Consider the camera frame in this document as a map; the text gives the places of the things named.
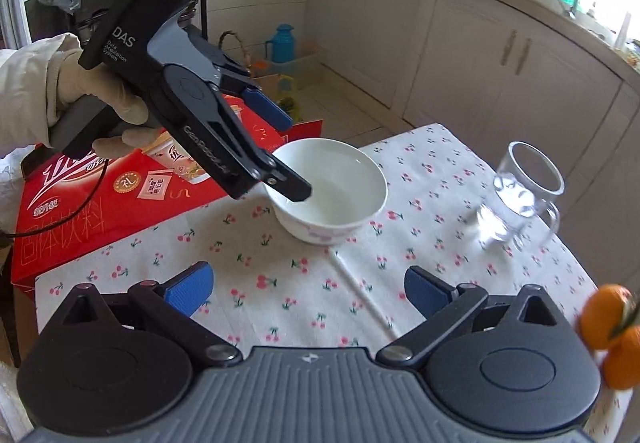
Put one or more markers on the bumpy orange without leaf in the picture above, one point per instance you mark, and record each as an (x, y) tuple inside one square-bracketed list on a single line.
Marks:
[(621, 366)]

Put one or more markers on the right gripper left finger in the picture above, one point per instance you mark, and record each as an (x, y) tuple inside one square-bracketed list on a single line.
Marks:
[(112, 363)]

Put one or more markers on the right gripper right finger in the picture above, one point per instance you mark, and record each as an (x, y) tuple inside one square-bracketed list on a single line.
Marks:
[(496, 363)]

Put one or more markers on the red drink carton box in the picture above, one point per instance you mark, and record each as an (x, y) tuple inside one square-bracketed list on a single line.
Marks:
[(70, 208)]

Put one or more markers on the white bowl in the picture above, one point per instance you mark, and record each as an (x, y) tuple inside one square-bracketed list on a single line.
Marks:
[(348, 190)]

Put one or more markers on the glass mug with water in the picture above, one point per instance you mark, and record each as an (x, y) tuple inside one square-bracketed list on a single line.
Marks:
[(519, 206)]

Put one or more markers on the white kitchen cabinets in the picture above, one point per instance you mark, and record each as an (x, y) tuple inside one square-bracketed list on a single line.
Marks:
[(495, 71)]

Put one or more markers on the teal thermos jug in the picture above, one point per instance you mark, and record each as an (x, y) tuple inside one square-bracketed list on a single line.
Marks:
[(281, 48)]

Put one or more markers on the cherry print tablecloth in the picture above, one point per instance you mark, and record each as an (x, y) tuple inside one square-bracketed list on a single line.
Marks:
[(309, 317)]

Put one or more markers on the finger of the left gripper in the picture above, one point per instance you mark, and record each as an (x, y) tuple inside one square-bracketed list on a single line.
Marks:
[(200, 120), (234, 79)]

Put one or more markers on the orange with green leaf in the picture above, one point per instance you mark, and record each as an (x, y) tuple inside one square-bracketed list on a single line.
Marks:
[(606, 314)]

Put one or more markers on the left hand in glove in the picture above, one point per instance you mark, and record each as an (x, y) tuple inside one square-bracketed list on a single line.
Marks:
[(96, 113)]

